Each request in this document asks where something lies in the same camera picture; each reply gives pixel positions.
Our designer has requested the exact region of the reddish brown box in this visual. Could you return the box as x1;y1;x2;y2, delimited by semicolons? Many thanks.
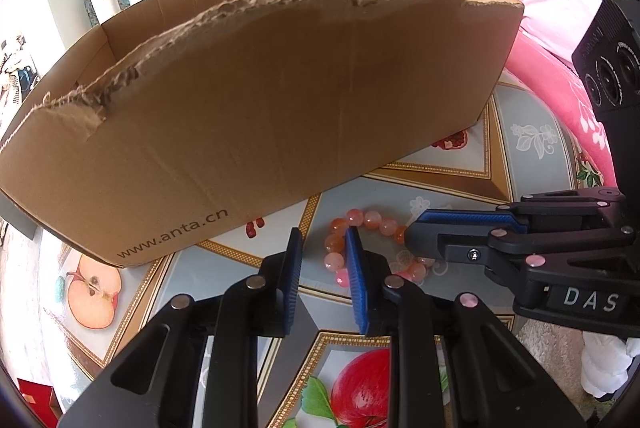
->
17;378;63;428

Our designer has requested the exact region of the pink blanket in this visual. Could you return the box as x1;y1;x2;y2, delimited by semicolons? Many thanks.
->
470;0;618;189

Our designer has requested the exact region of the pink bead bracelet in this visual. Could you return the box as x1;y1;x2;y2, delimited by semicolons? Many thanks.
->
324;208;443;289

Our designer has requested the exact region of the person's right hand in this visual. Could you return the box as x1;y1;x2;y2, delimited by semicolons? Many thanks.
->
581;333;637;403

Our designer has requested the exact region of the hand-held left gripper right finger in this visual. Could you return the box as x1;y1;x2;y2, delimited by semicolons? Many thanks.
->
344;226;586;428

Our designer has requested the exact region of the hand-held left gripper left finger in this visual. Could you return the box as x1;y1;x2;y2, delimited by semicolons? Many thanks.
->
57;227;304;428

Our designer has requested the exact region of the white fluffy cloth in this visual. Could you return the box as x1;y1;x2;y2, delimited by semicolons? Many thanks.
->
512;315;593;409

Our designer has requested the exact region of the dark grey cabinet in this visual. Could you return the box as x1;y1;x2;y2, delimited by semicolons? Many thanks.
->
0;193;38;241

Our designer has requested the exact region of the brown cardboard box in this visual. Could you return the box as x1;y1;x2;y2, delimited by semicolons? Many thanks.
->
0;0;526;269

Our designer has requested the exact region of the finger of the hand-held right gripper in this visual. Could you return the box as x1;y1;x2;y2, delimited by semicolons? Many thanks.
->
412;188;628;234
404;222;640;289

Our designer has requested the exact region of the fruit printed bed sheet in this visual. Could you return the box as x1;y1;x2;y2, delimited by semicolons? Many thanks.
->
45;81;621;428

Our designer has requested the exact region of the narrow white board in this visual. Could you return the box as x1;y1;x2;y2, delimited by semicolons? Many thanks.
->
90;0;121;28

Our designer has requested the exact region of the pile of clutter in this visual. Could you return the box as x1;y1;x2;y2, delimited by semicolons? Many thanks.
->
0;33;41;109

